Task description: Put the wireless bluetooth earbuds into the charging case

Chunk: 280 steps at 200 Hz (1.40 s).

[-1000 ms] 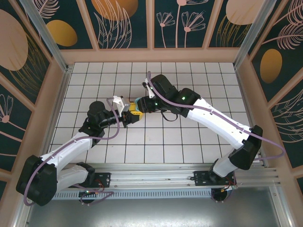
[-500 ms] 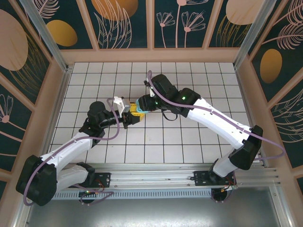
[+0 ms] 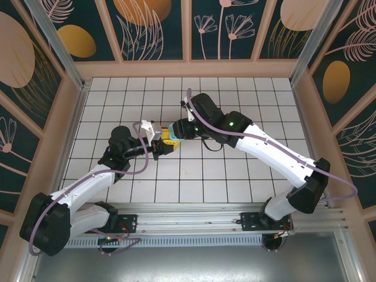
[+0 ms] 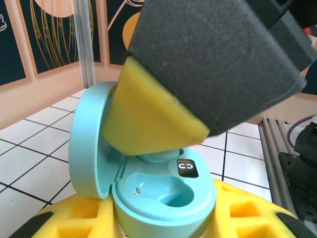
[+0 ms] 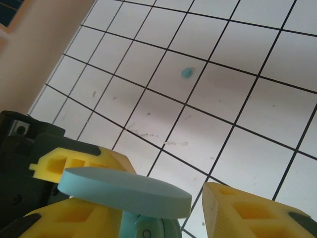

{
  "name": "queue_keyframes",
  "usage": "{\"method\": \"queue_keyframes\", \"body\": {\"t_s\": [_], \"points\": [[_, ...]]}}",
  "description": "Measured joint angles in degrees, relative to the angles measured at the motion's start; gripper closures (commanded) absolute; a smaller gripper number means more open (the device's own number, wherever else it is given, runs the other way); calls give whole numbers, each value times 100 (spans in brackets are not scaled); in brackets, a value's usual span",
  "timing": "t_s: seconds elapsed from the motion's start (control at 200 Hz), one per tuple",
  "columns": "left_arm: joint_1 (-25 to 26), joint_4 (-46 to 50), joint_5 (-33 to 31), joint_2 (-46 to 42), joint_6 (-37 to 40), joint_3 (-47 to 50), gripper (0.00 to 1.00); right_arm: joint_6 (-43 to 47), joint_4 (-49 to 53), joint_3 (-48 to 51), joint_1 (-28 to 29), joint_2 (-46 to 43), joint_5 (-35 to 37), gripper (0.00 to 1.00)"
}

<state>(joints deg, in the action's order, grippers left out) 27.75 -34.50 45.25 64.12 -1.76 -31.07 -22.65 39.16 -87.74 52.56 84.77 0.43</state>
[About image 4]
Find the teal earbud charging case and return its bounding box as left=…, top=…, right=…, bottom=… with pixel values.
left=68, top=81, right=216, bottom=236

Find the teal wireless earbud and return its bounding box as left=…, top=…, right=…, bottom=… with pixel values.
left=135, top=147, right=185, bottom=165

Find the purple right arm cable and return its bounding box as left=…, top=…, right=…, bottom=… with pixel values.
left=287, top=116, right=317, bottom=139

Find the aluminium corner post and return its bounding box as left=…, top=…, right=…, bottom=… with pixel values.
left=72, top=0, right=97, bottom=89

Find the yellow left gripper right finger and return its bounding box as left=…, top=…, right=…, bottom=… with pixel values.
left=205, top=178, right=315, bottom=238

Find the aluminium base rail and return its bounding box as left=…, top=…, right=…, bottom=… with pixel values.
left=257, top=117, right=302, bottom=219

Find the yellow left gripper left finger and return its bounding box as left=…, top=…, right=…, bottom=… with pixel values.
left=11, top=194, right=126, bottom=238

